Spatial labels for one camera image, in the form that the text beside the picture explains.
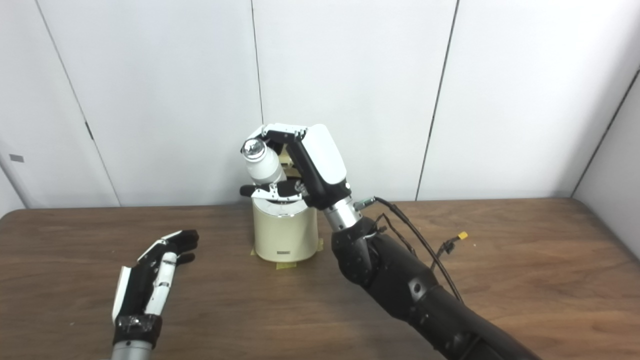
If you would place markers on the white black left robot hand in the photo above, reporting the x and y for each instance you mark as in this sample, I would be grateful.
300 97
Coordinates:
135 290

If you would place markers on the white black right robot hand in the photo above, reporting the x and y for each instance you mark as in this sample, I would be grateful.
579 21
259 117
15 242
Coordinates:
322 160

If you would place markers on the small white plastic bottle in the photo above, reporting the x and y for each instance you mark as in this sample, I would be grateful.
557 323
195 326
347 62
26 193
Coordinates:
262 167

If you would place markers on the cream-colored lidded bin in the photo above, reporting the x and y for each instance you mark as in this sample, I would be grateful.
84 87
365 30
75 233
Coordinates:
285 235

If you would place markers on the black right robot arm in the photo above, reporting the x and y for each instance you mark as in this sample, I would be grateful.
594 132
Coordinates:
400 285

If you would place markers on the black wall panel hinge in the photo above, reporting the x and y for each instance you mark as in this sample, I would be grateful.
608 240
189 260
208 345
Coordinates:
89 131

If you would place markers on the grey wall label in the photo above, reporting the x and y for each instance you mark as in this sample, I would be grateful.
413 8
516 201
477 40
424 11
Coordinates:
16 158

